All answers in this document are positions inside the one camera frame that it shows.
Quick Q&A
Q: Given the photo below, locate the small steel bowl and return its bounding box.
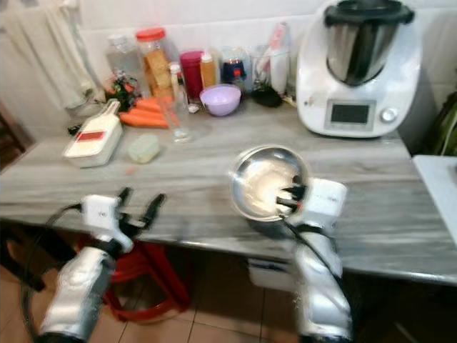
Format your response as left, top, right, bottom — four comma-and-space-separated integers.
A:
229, 144, 312, 224

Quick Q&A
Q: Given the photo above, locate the red plastic stool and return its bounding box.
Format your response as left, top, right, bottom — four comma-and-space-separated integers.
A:
99, 239, 191, 324

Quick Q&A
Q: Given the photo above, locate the white slicer with red label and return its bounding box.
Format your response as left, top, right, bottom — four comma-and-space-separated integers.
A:
61, 99, 124, 169

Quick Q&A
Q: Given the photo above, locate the white plastic drawer box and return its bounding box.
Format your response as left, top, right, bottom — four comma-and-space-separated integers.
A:
246, 258, 298, 294

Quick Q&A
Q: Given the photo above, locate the orange carrot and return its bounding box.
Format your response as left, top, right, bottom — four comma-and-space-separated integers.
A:
129, 107, 171, 120
119, 114, 171, 131
134, 97, 166, 112

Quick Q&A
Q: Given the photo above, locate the small black object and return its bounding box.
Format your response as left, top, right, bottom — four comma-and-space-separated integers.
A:
253, 86, 285, 109

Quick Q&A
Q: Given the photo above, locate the clear drinking glass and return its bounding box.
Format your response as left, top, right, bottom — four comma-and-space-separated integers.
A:
167, 91, 191, 143

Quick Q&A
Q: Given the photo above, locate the green red small plant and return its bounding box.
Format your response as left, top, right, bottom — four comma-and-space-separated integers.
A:
104, 74, 138, 112

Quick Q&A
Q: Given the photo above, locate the purple plastic bowl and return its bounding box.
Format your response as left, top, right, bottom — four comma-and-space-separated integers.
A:
199, 84, 243, 118

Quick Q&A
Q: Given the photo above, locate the white kitchen food processor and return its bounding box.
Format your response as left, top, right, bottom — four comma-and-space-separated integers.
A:
296, 0, 424, 139

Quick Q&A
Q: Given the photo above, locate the blue-labelled clear jar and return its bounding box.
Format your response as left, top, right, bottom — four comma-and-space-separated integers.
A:
219, 48, 250, 91

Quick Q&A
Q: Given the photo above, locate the clear bag with red clip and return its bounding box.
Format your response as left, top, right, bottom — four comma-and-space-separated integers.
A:
263, 21, 292, 94

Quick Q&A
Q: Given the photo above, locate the clear plastic bottle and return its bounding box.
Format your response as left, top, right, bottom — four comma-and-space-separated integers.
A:
105, 34, 143, 98

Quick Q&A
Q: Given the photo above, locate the red-lidded clear jar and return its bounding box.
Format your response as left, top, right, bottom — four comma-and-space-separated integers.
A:
135, 27, 174, 101

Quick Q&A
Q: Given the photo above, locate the magenta canister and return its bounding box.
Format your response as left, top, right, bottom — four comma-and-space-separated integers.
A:
179, 50, 205, 101

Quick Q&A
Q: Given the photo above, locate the small orange bottle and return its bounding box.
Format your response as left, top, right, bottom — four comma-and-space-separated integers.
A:
199, 53, 218, 91

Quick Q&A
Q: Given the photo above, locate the beige hanging towel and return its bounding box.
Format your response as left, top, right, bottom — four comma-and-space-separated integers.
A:
9, 0, 95, 116

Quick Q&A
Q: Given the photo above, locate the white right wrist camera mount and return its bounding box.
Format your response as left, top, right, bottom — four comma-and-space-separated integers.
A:
298, 178, 349, 231

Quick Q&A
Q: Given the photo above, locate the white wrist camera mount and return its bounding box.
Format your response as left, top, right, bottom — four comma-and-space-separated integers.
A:
79, 194, 136, 254
298, 178, 349, 231

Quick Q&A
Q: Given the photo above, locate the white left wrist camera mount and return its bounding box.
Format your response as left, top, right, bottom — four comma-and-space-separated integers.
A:
79, 194, 136, 254

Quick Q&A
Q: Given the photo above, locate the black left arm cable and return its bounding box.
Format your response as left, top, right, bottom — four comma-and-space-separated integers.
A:
20, 203, 85, 343

